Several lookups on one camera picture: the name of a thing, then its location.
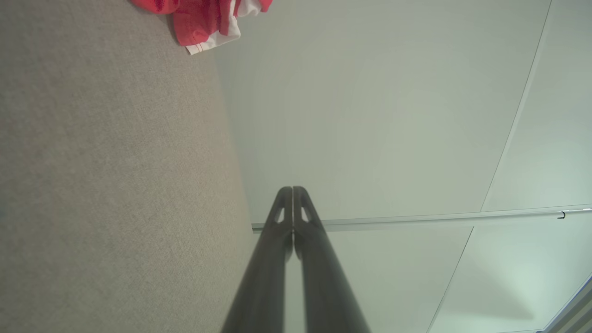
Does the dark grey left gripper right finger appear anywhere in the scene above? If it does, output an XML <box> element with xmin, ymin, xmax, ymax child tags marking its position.
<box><xmin>293</xmin><ymin>186</ymin><xmax>371</xmax><ymax>333</ymax></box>

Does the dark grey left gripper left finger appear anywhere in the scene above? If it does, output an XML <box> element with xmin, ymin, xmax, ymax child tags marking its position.
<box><xmin>221</xmin><ymin>186</ymin><xmax>294</xmax><ymax>333</ymax></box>

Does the red white basketball jersey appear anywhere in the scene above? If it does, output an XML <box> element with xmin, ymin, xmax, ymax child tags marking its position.
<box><xmin>131</xmin><ymin>0</ymin><xmax>273</xmax><ymax>55</ymax></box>

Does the grey fabric sofa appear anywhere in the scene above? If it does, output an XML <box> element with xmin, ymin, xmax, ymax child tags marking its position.
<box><xmin>0</xmin><ymin>0</ymin><xmax>256</xmax><ymax>333</ymax></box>

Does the white partition panel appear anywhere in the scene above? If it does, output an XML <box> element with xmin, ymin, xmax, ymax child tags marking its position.
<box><xmin>214</xmin><ymin>0</ymin><xmax>552</xmax><ymax>222</ymax></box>

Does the grey blue metal bar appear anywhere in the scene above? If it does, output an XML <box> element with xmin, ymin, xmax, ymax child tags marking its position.
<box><xmin>536</xmin><ymin>274</ymin><xmax>592</xmax><ymax>333</ymax></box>

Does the grey metal partition post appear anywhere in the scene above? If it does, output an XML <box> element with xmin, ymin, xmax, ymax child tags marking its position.
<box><xmin>252</xmin><ymin>205</ymin><xmax>592</xmax><ymax>233</ymax></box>

